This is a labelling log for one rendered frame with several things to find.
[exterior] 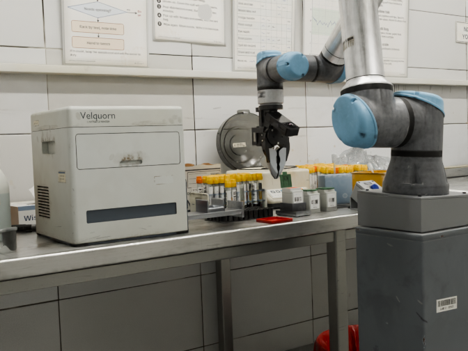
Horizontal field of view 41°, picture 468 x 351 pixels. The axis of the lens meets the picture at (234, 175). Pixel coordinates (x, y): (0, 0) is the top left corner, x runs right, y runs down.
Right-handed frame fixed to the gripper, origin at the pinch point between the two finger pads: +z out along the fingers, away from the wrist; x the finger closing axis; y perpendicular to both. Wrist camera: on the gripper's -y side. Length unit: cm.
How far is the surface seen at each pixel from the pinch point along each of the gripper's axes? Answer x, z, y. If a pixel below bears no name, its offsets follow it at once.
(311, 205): -5.8, 8.9, -7.8
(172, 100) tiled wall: 7, -25, 50
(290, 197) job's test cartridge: 1.9, 6.1, -8.1
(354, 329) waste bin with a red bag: -39, 56, 12
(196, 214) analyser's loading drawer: 35.0, 7.3, -13.4
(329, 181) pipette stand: -18.4, 3.2, -1.7
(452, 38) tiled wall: -147, -55, 52
